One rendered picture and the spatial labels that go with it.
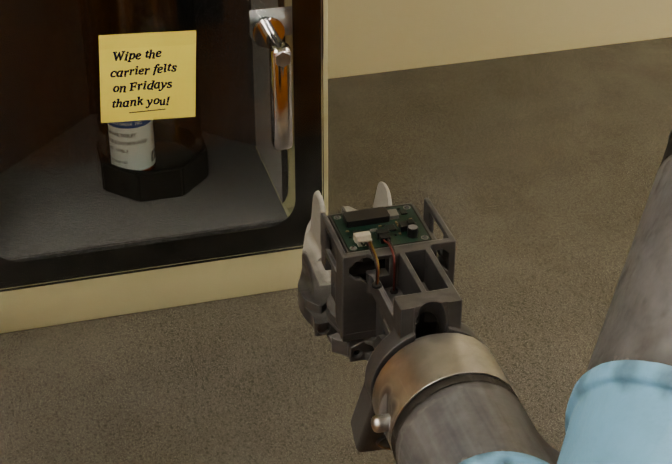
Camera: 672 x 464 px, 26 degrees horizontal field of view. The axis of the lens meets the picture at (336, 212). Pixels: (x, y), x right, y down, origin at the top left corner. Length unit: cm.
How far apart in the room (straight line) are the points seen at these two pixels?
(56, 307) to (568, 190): 52
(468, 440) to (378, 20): 100
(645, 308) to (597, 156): 111
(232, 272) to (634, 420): 90
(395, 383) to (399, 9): 94
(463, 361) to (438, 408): 4
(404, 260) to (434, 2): 88
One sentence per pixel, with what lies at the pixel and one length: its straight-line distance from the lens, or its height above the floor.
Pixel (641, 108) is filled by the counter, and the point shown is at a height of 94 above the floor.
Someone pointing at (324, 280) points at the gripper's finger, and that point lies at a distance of 94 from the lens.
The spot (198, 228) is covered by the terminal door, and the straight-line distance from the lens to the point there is 124.
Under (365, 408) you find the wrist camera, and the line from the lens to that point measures 91.
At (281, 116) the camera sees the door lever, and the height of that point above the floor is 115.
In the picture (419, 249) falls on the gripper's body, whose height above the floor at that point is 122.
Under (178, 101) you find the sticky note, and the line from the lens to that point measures 118.
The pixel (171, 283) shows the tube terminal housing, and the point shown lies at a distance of 128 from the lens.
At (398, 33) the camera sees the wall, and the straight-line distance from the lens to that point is 171.
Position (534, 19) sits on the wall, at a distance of 177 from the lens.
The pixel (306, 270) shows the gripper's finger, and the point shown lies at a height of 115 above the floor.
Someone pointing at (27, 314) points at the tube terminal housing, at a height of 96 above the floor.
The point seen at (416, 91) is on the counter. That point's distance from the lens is 165.
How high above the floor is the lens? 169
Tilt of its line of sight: 32 degrees down
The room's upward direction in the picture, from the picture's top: straight up
